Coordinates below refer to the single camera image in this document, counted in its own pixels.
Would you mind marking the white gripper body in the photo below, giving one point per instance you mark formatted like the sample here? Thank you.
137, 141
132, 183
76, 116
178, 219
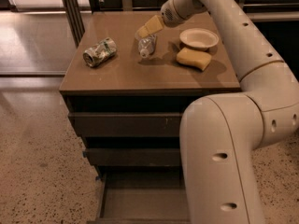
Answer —
170, 15

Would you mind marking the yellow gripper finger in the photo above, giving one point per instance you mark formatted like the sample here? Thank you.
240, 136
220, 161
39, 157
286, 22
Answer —
152, 26

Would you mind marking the clear blue plastic bottle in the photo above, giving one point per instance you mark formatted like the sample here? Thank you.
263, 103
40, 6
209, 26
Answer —
147, 45

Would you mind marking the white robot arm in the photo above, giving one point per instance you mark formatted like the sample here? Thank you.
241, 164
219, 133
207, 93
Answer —
218, 132

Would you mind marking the brown drawer cabinet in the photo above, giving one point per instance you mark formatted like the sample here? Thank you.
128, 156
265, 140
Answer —
127, 83

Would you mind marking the top drawer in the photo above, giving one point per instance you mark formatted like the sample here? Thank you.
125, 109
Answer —
125, 124

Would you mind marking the middle drawer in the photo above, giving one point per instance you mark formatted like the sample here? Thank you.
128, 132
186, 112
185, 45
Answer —
134, 157

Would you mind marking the open bottom drawer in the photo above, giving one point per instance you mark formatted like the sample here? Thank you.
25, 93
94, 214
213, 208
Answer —
142, 197

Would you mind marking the yellow sponge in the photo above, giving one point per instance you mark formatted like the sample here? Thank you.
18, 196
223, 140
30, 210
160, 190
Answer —
194, 58

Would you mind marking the crushed green white can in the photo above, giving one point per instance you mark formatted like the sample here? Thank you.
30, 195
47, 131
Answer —
100, 52

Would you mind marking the blue tape piece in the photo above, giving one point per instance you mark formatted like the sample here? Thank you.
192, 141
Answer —
84, 154

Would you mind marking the metal railing frame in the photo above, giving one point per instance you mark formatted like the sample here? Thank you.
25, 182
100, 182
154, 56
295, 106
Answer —
93, 0

